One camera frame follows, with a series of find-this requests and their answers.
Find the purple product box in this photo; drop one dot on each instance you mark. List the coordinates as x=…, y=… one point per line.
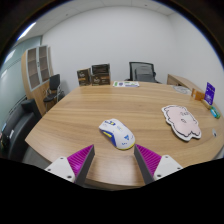
x=209, y=93

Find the large brown black cardboard box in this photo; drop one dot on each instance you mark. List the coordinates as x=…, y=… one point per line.
x=100, y=75

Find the pink cloud-shaped mouse pad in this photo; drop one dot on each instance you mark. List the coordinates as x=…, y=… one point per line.
x=182, y=122

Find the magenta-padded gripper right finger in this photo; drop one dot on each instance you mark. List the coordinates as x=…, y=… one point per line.
x=150, y=160

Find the white blue yellow computer mouse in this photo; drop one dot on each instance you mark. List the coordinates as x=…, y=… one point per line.
x=117, y=133

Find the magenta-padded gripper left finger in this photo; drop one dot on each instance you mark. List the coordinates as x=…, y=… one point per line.
x=80, y=160

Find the orange cardboard box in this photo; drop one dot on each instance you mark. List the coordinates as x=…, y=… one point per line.
x=198, y=94

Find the grey mesh office chair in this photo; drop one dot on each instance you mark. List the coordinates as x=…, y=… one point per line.
x=142, y=72

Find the long ceiling light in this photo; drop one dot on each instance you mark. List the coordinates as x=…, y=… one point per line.
x=26, y=31

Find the flat tan box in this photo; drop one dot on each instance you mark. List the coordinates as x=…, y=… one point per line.
x=205, y=104

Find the black sofa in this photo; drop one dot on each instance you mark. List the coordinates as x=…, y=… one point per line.
x=18, y=128

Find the wooden side desk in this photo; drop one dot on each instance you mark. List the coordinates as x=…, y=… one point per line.
x=181, y=81

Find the wooden shelf unit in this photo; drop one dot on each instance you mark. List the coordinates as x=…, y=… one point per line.
x=36, y=71

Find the small black office chair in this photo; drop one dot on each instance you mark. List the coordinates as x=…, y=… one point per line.
x=54, y=87

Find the round grey mouse pad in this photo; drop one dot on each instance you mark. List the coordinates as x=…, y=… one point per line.
x=182, y=89

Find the white printed paper sheet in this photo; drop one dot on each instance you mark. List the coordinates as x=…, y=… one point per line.
x=126, y=84

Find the small brown cardboard box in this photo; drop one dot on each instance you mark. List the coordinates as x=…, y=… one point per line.
x=84, y=77

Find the green and blue small box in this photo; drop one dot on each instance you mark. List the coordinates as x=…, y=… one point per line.
x=215, y=113

